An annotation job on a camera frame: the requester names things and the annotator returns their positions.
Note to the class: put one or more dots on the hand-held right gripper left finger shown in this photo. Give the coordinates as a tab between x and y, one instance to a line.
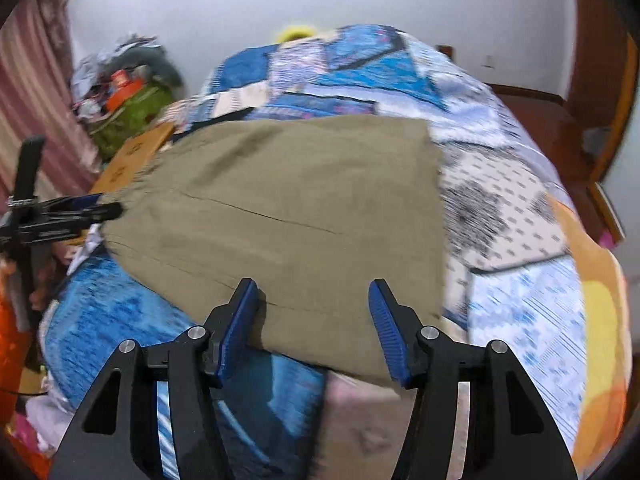
239	327

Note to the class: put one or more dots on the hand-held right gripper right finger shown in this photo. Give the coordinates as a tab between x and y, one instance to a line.
387	327

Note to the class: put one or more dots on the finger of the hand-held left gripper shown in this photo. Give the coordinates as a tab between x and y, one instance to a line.
95	211

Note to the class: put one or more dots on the olive green pants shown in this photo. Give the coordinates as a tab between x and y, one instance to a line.
280	220

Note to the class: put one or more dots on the cardboard box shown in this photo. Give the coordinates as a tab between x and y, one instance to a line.
131	160

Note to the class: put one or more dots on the pink striped curtain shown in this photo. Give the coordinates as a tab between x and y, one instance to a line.
37	90

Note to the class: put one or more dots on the pile of clothes and bags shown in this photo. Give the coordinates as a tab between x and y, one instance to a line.
125	90

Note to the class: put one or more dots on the blue patchwork printed blanket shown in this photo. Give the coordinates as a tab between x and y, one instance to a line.
380	200

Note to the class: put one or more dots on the orange cloth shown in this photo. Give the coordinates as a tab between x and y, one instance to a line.
12	360

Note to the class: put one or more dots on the yellow plush toy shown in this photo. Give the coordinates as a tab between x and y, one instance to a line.
296	33

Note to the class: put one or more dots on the wooden door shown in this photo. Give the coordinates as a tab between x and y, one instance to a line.
602	105

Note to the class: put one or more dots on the white wall socket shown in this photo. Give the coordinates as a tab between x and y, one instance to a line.
488	61

